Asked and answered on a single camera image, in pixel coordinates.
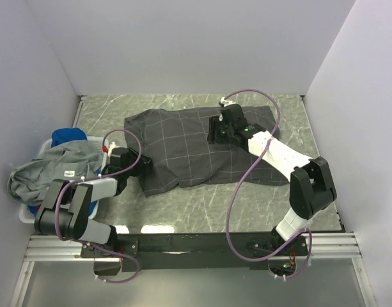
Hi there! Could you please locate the aluminium frame rail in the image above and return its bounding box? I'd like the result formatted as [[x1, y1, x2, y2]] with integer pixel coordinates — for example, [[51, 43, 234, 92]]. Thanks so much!
[[10, 233, 377, 306]]

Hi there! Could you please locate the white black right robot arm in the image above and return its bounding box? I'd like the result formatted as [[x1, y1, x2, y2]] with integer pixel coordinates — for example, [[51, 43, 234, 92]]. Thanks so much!
[[207, 100, 337, 255]]

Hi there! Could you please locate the blue garment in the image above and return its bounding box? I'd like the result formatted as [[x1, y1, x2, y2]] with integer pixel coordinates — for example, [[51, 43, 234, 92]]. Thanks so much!
[[27, 128, 87, 217]]

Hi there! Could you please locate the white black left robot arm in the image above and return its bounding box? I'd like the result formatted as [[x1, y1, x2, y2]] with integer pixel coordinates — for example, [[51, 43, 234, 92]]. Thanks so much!
[[34, 147, 153, 257]]

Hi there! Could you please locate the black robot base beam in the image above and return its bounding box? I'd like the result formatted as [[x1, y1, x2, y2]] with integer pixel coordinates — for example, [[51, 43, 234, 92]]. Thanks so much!
[[81, 232, 309, 276]]

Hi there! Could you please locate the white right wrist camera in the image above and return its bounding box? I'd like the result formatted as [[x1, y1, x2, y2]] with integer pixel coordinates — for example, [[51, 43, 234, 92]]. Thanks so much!
[[219, 97, 235, 109]]

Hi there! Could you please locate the dark grey checked pillowcase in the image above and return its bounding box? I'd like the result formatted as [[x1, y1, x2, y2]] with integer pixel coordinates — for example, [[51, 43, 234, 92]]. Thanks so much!
[[123, 104, 294, 198]]

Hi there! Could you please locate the grey button shirt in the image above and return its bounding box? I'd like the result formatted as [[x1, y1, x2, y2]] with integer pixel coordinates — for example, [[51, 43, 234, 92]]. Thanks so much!
[[7, 140, 102, 207]]

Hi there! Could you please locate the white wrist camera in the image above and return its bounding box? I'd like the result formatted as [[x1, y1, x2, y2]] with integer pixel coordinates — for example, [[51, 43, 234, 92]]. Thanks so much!
[[219, 97, 235, 109], [102, 141, 118, 157]]

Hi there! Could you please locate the white plastic laundry basket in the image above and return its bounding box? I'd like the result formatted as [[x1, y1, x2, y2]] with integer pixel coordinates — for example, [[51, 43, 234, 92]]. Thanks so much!
[[19, 136, 107, 224]]

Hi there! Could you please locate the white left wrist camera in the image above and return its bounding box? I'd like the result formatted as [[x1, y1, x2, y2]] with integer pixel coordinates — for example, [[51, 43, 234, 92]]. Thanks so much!
[[102, 141, 118, 157]]

